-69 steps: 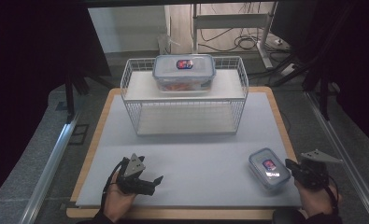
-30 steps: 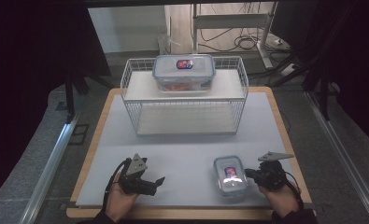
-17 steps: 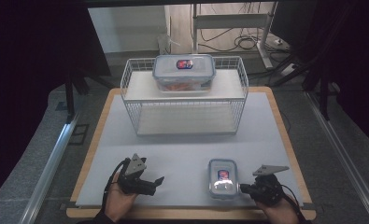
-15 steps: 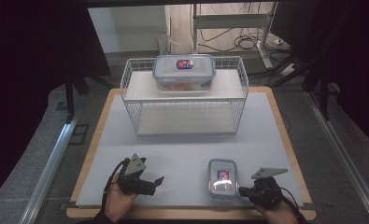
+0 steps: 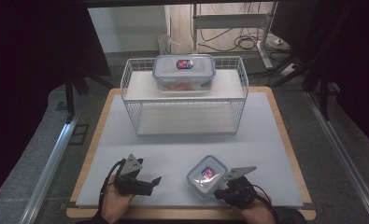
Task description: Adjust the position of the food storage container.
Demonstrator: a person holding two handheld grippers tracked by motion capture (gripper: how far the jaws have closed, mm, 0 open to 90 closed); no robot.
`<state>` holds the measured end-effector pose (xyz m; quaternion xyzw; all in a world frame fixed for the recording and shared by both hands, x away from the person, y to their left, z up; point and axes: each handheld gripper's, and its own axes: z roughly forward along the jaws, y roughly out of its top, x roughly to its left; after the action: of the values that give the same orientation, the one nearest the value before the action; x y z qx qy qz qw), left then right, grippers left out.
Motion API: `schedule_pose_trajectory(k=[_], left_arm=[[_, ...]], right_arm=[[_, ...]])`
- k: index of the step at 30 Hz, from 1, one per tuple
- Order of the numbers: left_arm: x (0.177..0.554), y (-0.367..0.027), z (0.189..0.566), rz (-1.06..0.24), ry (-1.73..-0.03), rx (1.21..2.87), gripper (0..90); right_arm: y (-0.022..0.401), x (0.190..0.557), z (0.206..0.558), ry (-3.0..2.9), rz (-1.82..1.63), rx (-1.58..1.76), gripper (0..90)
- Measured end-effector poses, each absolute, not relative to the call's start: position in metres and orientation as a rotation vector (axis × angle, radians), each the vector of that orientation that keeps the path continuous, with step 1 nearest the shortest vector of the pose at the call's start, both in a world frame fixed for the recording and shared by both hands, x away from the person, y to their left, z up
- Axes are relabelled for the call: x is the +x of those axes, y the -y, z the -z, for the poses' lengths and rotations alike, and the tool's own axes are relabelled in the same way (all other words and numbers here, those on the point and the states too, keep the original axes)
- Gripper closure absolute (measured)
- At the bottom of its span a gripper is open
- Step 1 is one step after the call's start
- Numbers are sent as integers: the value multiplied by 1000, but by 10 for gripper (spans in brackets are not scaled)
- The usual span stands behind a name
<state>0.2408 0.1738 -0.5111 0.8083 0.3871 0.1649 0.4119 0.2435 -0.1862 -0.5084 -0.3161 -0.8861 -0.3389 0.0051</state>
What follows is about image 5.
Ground wooden framed white board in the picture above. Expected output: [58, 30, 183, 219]
[65, 86, 318, 222]

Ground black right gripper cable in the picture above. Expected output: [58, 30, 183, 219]
[251, 183, 280, 224]

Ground white power strip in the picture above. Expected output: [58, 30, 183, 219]
[279, 63, 298, 77]

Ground white wire shelf rack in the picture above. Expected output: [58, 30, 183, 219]
[120, 55, 249, 137]

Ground black stand legs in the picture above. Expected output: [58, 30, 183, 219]
[63, 73, 115, 123]

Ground small clear plastic food container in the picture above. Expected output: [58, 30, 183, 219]
[186, 154, 229, 199]

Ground person's right hand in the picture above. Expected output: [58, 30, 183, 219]
[232, 191, 277, 224]

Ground white metal desk frame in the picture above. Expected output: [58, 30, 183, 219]
[191, 2, 279, 70]

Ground black curtain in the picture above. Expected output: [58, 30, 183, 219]
[0, 0, 112, 206]
[270, 0, 369, 153]

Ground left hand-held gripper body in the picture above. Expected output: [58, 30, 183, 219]
[114, 153, 154, 197]

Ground person's left hand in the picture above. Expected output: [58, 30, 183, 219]
[101, 175, 135, 224]

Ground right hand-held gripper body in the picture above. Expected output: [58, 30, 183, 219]
[221, 165, 258, 210]

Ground aluminium floor rail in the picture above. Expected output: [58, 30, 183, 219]
[18, 111, 81, 224]
[303, 91, 369, 224]

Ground white table mat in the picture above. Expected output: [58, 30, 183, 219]
[75, 91, 305, 209]

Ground large clear plastic food container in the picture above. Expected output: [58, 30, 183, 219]
[151, 54, 217, 92]

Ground black floor cables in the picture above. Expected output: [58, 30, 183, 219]
[198, 27, 291, 54]

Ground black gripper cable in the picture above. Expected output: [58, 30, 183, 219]
[97, 158, 128, 214]
[251, 183, 280, 224]

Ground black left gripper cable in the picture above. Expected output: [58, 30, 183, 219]
[97, 158, 128, 214]

